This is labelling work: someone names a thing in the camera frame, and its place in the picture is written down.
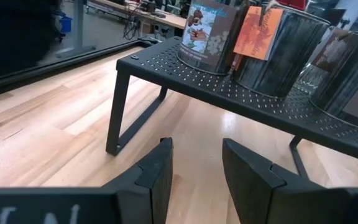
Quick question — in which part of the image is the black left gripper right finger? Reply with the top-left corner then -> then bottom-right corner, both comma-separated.
222,138 -> 358,224

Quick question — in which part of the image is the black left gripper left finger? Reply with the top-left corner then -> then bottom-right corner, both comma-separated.
0,136 -> 174,224

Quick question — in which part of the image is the candle tin with brown label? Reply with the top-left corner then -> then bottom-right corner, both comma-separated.
308,26 -> 358,130

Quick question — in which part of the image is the candle tin with orange tag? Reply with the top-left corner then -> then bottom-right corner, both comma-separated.
230,0 -> 331,99

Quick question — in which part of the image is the candle tin with picture label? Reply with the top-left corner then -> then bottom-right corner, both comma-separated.
176,0 -> 250,76

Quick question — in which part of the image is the black perforated metal shelf riser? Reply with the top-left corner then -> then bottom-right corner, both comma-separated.
105,35 -> 358,181

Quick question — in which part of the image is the wooden workbench with grey legs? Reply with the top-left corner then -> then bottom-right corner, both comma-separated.
56,0 -> 188,58

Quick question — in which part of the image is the small blue bucket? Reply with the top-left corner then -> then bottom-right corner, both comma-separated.
59,15 -> 73,34

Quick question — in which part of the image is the black aluminium table frame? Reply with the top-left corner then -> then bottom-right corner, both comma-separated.
0,39 -> 164,100

